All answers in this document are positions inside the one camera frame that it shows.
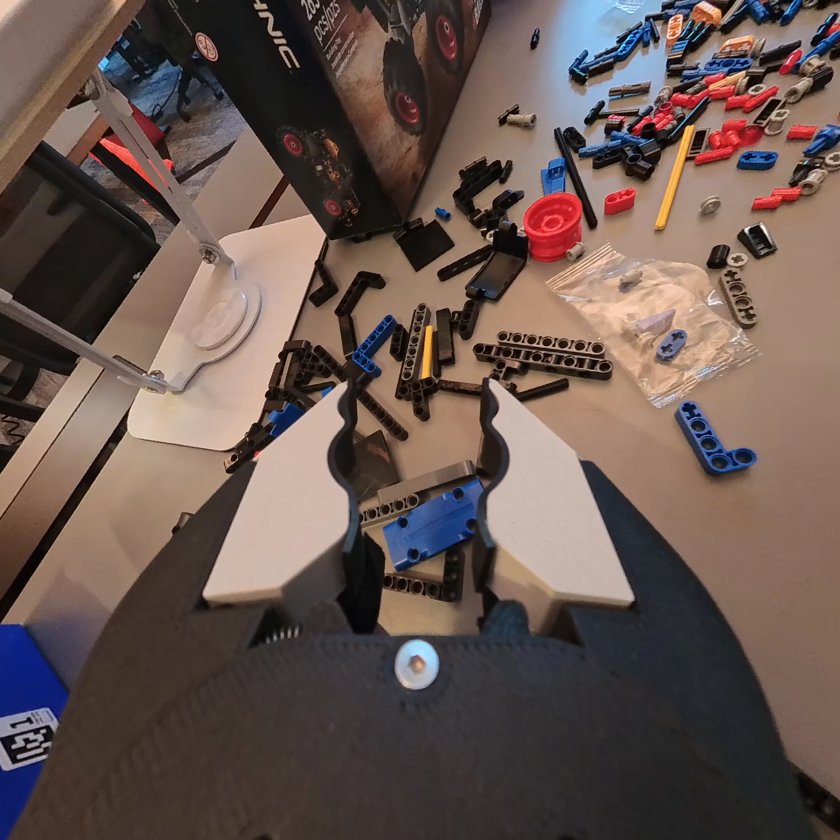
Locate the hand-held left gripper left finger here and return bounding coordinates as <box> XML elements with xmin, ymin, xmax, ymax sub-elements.
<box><xmin>202</xmin><ymin>379</ymin><xmax>387</xmax><ymax>634</ymax></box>

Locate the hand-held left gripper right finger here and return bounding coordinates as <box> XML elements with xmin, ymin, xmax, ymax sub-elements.
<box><xmin>472</xmin><ymin>377</ymin><xmax>636</xmax><ymax>636</ymax></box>

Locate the pile of small colourful pins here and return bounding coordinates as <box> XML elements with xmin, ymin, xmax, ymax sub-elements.
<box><xmin>567</xmin><ymin>0</ymin><xmax>840</xmax><ymax>212</ymax></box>

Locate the grey desk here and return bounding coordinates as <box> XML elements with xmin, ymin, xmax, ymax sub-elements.
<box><xmin>0</xmin><ymin>0</ymin><xmax>840</xmax><ymax>808</ymax></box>

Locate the blue rectangular panel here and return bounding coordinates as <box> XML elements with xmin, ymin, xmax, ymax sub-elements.
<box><xmin>382</xmin><ymin>478</ymin><xmax>487</xmax><ymax>571</ymax></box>

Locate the grey long beam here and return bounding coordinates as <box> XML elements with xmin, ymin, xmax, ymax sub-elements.
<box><xmin>376</xmin><ymin>459</ymin><xmax>477</xmax><ymax>505</ymax></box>

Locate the blue thin L beam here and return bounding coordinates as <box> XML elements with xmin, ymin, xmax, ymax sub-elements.
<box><xmin>675</xmin><ymin>399</ymin><xmax>758</xmax><ymax>476</ymax></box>

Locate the blue thick angled beam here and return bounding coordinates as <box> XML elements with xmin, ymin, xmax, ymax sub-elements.
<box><xmin>350</xmin><ymin>314</ymin><xmax>399</xmax><ymax>379</ymax></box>

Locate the pile of black beam pieces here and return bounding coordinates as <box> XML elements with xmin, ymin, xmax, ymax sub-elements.
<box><xmin>223</xmin><ymin>156</ymin><xmax>615</xmax><ymax>605</ymax></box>

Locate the clear zip bag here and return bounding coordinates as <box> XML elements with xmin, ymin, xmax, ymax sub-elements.
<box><xmin>546</xmin><ymin>244</ymin><xmax>763</xmax><ymax>409</ymax></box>

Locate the black curved panel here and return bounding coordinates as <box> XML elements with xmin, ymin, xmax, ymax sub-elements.
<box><xmin>465</xmin><ymin>222</ymin><xmax>530</xmax><ymax>302</ymax></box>

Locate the red wheel rim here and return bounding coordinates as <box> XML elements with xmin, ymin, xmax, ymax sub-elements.
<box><xmin>522</xmin><ymin>192</ymin><xmax>584</xmax><ymax>263</ymax></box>

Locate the blue bin with square tag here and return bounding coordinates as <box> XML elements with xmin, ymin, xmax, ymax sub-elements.
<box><xmin>0</xmin><ymin>623</ymin><xmax>70</xmax><ymax>791</ymax></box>

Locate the black flat square panel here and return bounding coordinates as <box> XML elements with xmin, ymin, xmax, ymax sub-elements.
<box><xmin>393</xmin><ymin>218</ymin><xmax>455</xmax><ymax>273</ymax></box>

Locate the long black axle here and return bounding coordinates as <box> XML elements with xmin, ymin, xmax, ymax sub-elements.
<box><xmin>553</xmin><ymin>126</ymin><xmax>599</xmax><ymax>230</ymax></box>

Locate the black small slope piece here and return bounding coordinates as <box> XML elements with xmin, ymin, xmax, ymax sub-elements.
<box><xmin>738</xmin><ymin>222</ymin><xmax>778</xmax><ymax>259</ymax></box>

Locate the black office chair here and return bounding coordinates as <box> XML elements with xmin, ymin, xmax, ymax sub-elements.
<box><xmin>0</xmin><ymin>141</ymin><xmax>162</xmax><ymax>403</ymax></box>

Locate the long yellow axle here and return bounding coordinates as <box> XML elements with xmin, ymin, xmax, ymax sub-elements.
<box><xmin>654</xmin><ymin>124</ymin><xmax>696</xmax><ymax>231</ymax></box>

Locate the toy truck set box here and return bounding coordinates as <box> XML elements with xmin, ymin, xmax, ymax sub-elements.
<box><xmin>210</xmin><ymin>0</ymin><xmax>493</xmax><ymax>241</ymax></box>

